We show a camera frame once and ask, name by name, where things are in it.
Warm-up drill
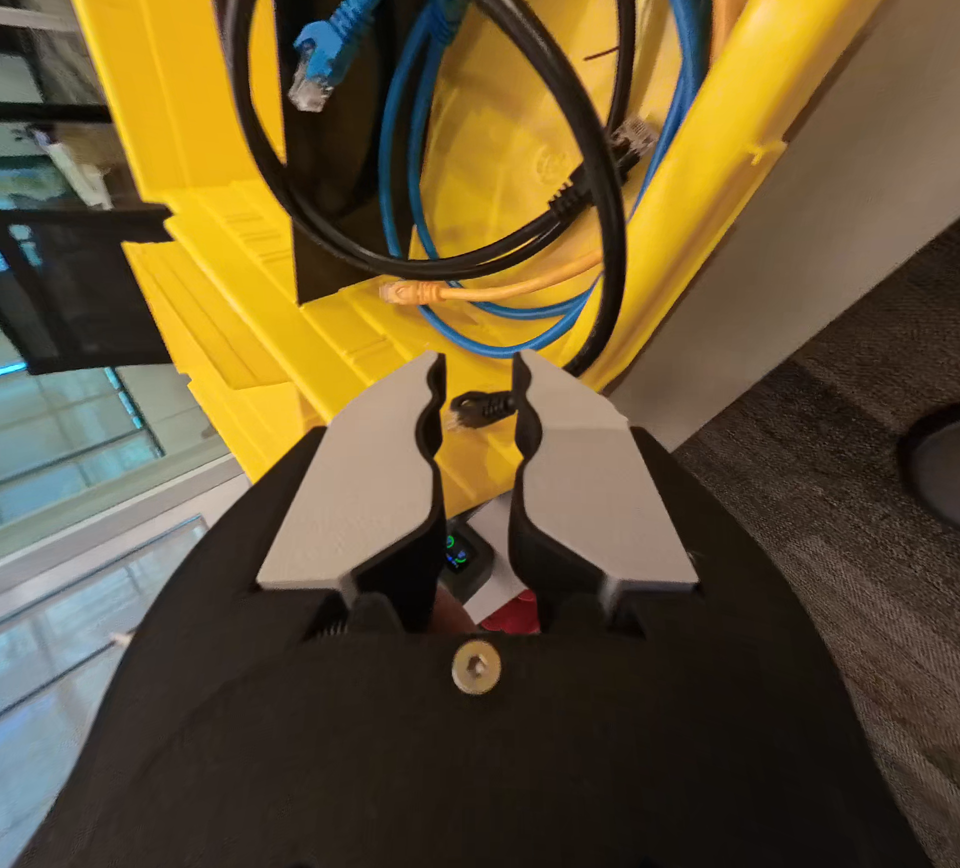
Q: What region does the orange ethernet cable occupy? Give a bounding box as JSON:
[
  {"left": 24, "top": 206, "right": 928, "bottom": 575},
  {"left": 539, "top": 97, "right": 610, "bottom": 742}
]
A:
[{"left": 378, "top": 0, "right": 744, "bottom": 307}]

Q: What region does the black ethernet cable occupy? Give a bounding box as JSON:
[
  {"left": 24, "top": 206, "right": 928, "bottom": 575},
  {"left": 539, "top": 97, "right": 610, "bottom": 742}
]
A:
[{"left": 206, "top": 0, "right": 663, "bottom": 434}]

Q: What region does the round floor cover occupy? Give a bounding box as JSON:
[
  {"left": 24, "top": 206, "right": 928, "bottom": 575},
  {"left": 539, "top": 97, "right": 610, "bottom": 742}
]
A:
[{"left": 897, "top": 404, "right": 960, "bottom": 533}]

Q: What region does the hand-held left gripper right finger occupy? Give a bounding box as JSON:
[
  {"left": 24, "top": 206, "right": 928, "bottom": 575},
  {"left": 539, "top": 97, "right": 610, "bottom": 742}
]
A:
[{"left": 508, "top": 350, "right": 700, "bottom": 620}]

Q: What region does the black bin divider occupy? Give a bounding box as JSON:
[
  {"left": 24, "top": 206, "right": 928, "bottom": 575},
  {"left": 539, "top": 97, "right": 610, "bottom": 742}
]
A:
[{"left": 271, "top": 0, "right": 421, "bottom": 307}]

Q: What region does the black device with lit display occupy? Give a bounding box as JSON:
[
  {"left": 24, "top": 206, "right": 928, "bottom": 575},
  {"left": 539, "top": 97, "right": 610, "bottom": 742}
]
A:
[{"left": 442, "top": 521, "right": 498, "bottom": 603}]

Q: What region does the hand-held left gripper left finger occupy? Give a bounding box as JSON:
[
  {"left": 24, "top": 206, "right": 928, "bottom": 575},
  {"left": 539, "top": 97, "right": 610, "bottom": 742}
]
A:
[{"left": 255, "top": 349, "right": 448, "bottom": 607}]

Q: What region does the blue ethernet cable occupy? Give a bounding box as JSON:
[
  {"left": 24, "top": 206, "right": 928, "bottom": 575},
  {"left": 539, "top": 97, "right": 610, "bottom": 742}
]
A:
[{"left": 288, "top": 0, "right": 714, "bottom": 359}]

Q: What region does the yellow plastic bin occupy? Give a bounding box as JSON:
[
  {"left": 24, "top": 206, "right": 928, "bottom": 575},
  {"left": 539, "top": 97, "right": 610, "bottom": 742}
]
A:
[{"left": 41, "top": 0, "right": 935, "bottom": 509}]

